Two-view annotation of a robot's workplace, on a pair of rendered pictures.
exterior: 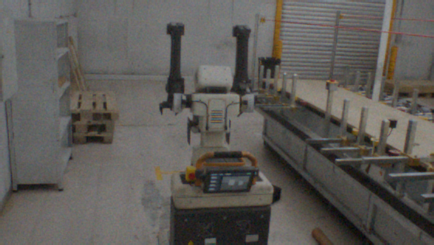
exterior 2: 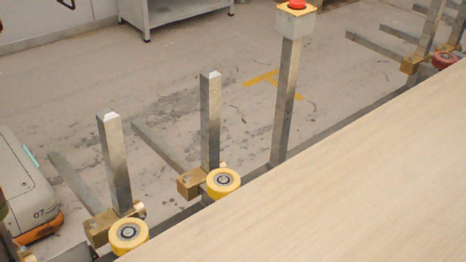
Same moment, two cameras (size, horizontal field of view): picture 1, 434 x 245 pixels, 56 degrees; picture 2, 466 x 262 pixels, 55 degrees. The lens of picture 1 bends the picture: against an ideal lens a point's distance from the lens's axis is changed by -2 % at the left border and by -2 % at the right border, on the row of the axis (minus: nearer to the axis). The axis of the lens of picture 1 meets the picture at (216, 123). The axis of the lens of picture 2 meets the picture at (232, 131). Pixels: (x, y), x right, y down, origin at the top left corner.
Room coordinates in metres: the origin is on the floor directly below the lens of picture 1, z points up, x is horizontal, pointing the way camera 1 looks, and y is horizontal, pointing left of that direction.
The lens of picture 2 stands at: (2.68, -1.75, 1.64)
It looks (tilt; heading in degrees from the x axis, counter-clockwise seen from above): 38 degrees down; 62
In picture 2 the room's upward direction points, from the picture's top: 2 degrees clockwise
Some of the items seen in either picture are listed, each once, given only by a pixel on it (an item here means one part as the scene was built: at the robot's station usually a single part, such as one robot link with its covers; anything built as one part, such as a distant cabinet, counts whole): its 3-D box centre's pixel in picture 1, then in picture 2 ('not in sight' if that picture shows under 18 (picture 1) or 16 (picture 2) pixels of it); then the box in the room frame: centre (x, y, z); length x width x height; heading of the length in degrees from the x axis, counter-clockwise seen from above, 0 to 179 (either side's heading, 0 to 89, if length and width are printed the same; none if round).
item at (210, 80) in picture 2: (342, 129); (210, 153); (3.05, -0.96, 0.90); 0.04 x 0.04 x 0.48; 13
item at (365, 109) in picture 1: (360, 139); (121, 199); (2.80, -1.02, 0.89); 0.04 x 0.04 x 0.48; 13
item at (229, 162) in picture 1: (222, 167); not in sight; (2.17, -0.05, 0.87); 0.23 x 0.15 x 0.11; 103
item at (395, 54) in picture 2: (284, 108); (392, 54); (3.96, -0.65, 0.83); 0.43 x 0.03 x 0.04; 103
